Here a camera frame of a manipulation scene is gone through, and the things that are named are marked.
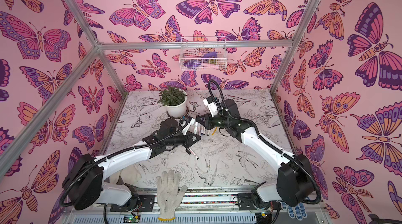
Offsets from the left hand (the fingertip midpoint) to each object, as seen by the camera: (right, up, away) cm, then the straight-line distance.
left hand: (200, 136), depth 79 cm
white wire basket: (+1, +48, +18) cm, 51 cm away
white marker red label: (+4, -1, +18) cm, 18 cm away
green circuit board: (-32, -37, -7) cm, 50 cm away
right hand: (-1, +9, -3) cm, 10 cm away
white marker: (+1, +4, -9) cm, 10 cm away
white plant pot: (-14, +12, +21) cm, 28 cm away
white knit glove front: (-15, -28, -3) cm, 32 cm away
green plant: (-17, +21, +13) cm, 30 cm away
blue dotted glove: (+44, -32, -9) cm, 55 cm away
